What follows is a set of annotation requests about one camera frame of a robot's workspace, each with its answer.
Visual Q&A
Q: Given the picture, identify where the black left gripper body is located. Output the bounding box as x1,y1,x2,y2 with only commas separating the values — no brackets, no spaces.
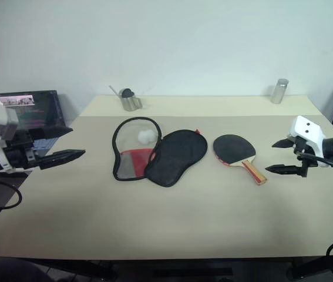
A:
3,127,48,171

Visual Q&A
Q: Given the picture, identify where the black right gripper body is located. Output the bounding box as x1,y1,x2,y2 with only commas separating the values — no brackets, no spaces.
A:
291,136,317,168

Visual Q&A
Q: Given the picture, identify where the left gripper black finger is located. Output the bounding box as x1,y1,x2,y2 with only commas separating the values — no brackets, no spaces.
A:
42,125,74,139
38,149,86,171

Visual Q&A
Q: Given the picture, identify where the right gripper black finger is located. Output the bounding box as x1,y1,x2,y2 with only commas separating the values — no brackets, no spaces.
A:
264,164,306,177
271,138,296,149

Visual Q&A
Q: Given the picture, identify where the black rubber table tennis paddle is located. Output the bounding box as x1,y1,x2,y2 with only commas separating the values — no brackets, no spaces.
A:
212,134,268,187

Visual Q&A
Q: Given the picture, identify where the black red paddle case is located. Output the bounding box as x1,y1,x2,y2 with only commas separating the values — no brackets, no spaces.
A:
112,116,208,189

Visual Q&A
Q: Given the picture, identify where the open laptop computer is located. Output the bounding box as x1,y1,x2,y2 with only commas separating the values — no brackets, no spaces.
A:
0,89,67,153

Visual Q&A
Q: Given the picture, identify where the steel cylindrical canister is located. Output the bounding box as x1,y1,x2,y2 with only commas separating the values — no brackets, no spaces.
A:
270,78,290,104

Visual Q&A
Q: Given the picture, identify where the stainless steel pitcher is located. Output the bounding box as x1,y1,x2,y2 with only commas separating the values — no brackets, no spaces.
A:
120,88,143,112

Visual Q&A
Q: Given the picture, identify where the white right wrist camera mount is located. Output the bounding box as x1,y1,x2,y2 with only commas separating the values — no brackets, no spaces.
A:
288,115,327,168

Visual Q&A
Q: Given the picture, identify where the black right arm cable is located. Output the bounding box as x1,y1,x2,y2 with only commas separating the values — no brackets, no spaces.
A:
298,154,333,256

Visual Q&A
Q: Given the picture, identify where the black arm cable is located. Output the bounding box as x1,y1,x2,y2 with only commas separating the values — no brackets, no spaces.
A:
0,179,23,211
298,154,333,256

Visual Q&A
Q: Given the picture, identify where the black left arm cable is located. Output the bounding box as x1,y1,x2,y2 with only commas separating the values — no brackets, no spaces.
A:
0,179,23,211

